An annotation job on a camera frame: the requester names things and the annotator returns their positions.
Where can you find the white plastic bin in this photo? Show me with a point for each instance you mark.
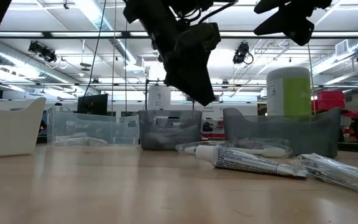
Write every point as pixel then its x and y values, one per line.
pixel 8 130

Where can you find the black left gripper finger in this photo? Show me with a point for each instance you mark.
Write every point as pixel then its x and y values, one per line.
pixel 191 68

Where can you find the black ceiling camera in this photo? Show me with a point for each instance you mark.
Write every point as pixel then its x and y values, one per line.
pixel 241 54
pixel 42 51

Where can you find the plastic-wrapped small toothpaste tube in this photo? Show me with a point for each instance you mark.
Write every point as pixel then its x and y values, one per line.
pixel 337 172

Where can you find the teal and white toothbrush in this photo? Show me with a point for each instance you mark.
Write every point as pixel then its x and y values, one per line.
pixel 272 152

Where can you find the wide grey translucent bin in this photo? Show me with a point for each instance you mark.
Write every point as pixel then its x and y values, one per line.
pixel 291 133

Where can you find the white and blue toothpaste tube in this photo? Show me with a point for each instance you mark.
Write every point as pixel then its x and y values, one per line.
pixel 244 160

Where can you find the black computer monitor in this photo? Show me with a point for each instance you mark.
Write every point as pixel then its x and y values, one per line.
pixel 92 104

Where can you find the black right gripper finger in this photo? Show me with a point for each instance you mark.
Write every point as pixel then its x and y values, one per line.
pixel 294 26
pixel 272 5

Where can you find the white and green wipes canister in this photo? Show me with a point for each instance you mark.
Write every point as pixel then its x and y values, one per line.
pixel 287 93

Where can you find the red storage crate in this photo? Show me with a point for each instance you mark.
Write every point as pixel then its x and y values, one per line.
pixel 329 100

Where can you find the clear plastic bin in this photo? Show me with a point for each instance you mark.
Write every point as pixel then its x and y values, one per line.
pixel 104 124

